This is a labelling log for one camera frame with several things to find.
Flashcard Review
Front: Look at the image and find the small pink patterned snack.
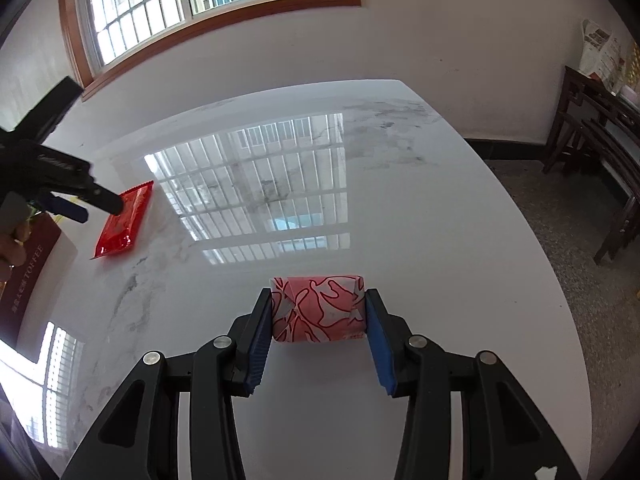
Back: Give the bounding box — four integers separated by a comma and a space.
270, 275, 367, 344

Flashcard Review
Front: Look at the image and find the person left hand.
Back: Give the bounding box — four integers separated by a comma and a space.
0, 221, 30, 283

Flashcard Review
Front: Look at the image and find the red snack packet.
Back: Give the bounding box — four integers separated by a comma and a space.
93, 181, 154, 259

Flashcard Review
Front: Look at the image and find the wooden framed window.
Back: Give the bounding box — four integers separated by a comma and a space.
58, 0, 361, 99

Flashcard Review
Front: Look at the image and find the dark wooden side cabinet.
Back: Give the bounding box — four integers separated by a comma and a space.
542, 67, 639, 263

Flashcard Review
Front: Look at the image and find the newspaper stack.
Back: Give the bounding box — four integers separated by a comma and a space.
578, 20, 624, 94

